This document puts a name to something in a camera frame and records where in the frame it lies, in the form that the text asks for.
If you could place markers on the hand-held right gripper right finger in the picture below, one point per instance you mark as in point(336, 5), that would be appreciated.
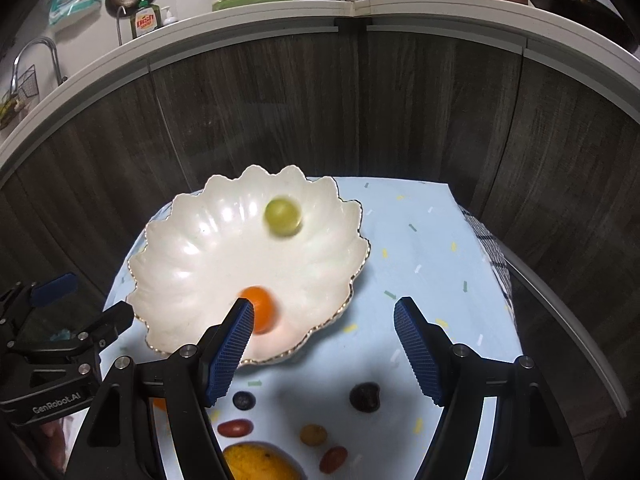
point(417, 350)

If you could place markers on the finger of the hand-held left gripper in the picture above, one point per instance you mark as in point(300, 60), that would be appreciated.
point(55, 288)
point(112, 322)

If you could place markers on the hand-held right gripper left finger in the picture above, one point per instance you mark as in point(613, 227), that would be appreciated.
point(232, 350)

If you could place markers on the orange tangerine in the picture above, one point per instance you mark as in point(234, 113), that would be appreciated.
point(262, 310)
point(160, 403)

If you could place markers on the dark purple plum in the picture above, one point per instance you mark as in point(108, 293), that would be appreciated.
point(365, 396)

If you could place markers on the white scalloped bowl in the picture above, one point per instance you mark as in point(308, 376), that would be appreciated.
point(225, 260)

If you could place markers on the yellow mango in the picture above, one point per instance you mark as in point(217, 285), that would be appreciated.
point(262, 462)

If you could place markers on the yellow-brown grape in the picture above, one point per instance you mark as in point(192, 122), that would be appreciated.
point(313, 434)

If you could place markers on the red cherry tomato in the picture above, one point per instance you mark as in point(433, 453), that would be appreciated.
point(235, 428)
point(333, 459)

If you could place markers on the green round fruit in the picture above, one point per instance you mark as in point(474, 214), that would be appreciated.
point(283, 215)

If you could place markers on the blueberry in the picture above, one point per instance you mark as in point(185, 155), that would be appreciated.
point(243, 400)

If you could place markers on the light blue patterned tablecloth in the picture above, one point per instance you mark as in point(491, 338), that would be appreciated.
point(425, 260)

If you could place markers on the checked dish cloth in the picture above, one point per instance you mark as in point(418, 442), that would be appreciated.
point(492, 255)

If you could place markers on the steel faucet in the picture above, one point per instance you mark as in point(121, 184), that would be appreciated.
point(37, 52)

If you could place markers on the green dish soap bottle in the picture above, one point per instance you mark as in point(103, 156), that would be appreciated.
point(145, 20)

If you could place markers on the white pump bottle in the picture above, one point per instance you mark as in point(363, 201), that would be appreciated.
point(169, 16)

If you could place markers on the black wok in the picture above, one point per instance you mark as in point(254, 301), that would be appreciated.
point(580, 15)

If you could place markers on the grey curved rail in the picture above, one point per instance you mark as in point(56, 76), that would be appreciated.
point(565, 320)

